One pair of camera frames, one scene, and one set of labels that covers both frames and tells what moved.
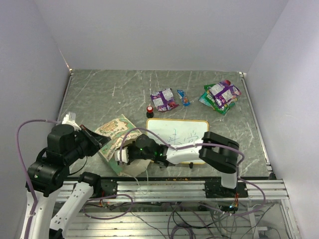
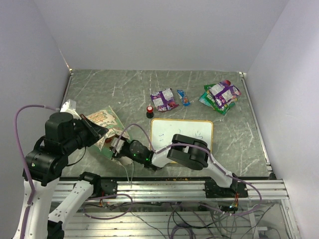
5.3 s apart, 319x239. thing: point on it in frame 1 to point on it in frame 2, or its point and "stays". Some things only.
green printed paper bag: (120, 131) to (107, 118)
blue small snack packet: (182, 95) stays
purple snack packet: (223, 92) stays
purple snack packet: (164, 100) stays
